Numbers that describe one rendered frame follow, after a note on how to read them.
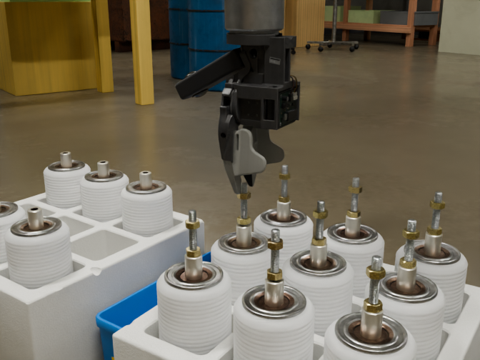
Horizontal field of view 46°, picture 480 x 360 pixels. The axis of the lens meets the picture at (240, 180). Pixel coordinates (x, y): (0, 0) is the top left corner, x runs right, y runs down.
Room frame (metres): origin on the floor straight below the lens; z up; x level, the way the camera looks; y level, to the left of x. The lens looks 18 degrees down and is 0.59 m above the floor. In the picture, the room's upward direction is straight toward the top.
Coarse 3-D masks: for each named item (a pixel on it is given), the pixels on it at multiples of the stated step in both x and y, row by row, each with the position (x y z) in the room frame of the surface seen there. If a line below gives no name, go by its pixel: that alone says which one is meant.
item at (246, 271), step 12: (216, 252) 0.72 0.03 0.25; (264, 252) 0.72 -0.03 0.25; (216, 264) 0.72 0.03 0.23; (228, 264) 0.70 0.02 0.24; (240, 264) 0.70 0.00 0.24; (252, 264) 0.70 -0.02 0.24; (264, 264) 0.71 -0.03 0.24; (240, 276) 0.70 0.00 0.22; (252, 276) 0.70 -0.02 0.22; (264, 276) 0.71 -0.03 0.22; (240, 288) 0.70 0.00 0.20
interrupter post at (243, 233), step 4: (236, 224) 0.74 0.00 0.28; (240, 224) 0.74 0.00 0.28; (248, 224) 0.74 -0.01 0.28; (236, 228) 0.74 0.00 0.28; (240, 228) 0.73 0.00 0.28; (244, 228) 0.73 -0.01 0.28; (248, 228) 0.73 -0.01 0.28; (236, 232) 0.74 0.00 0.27; (240, 232) 0.73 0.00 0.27; (244, 232) 0.73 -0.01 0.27; (248, 232) 0.73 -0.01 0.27; (236, 236) 0.74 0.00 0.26; (240, 236) 0.73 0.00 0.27; (244, 236) 0.73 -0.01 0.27; (248, 236) 0.73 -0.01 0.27; (236, 240) 0.74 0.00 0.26; (240, 240) 0.73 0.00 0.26; (244, 240) 0.73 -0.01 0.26; (248, 240) 0.73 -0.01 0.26; (236, 244) 0.74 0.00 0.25; (240, 244) 0.73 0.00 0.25; (244, 244) 0.73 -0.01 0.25; (248, 244) 0.73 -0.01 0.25
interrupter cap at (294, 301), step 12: (252, 288) 0.61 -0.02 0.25; (264, 288) 0.61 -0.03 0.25; (288, 288) 0.61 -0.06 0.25; (252, 300) 0.58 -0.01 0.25; (288, 300) 0.58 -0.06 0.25; (300, 300) 0.58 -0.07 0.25; (252, 312) 0.55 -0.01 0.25; (264, 312) 0.55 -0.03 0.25; (276, 312) 0.55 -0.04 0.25; (288, 312) 0.55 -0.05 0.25; (300, 312) 0.55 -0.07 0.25
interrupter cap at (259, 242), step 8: (232, 232) 0.78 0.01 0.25; (224, 240) 0.75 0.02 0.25; (232, 240) 0.75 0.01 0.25; (256, 240) 0.75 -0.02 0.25; (264, 240) 0.75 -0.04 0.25; (224, 248) 0.72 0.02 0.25; (232, 248) 0.72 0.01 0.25; (240, 248) 0.73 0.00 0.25; (248, 248) 0.72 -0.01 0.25; (256, 248) 0.72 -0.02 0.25; (264, 248) 0.72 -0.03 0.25
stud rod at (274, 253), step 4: (272, 232) 0.58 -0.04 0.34; (276, 232) 0.58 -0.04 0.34; (272, 236) 0.58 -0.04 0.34; (276, 236) 0.58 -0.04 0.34; (272, 240) 0.58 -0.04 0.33; (276, 240) 0.58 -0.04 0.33; (272, 252) 0.58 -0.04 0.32; (276, 252) 0.58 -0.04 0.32; (272, 256) 0.58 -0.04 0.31; (276, 256) 0.58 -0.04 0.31; (272, 260) 0.58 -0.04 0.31; (276, 260) 0.58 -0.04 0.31; (272, 264) 0.58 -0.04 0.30; (276, 264) 0.58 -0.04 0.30; (272, 268) 0.58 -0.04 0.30; (276, 268) 0.58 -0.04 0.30; (276, 272) 0.58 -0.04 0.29
